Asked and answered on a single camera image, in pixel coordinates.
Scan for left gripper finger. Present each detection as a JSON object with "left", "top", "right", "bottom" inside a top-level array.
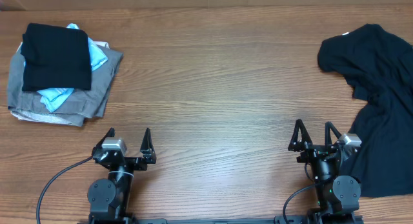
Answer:
[
  {"left": 140, "top": 128, "right": 157, "bottom": 164},
  {"left": 92, "top": 127, "right": 116, "bottom": 155}
]

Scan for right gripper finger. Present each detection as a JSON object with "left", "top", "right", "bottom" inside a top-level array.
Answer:
[
  {"left": 288, "top": 119, "right": 312, "bottom": 152},
  {"left": 325, "top": 121, "right": 341, "bottom": 145}
]

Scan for black t-shirt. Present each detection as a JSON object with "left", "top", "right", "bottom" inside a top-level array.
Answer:
[{"left": 317, "top": 24, "right": 412, "bottom": 198}]

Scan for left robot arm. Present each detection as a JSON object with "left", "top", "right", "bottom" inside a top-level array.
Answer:
[{"left": 87, "top": 128, "right": 157, "bottom": 224}]

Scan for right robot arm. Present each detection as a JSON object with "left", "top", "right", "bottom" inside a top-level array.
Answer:
[{"left": 282, "top": 119, "right": 363, "bottom": 223}]

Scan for folded grey trousers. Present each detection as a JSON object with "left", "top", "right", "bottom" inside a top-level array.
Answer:
[{"left": 6, "top": 46, "right": 123, "bottom": 123}]

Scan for folded white mesh garment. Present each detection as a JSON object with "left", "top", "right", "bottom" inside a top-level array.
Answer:
[{"left": 10, "top": 110, "right": 83, "bottom": 127}]

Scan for folded black garment on pile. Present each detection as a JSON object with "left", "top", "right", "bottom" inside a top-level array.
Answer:
[{"left": 21, "top": 23, "right": 92, "bottom": 92}]

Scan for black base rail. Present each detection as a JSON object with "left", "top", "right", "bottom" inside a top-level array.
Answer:
[{"left": 78, "top": 216, "right": 364, "bottom": 224}]

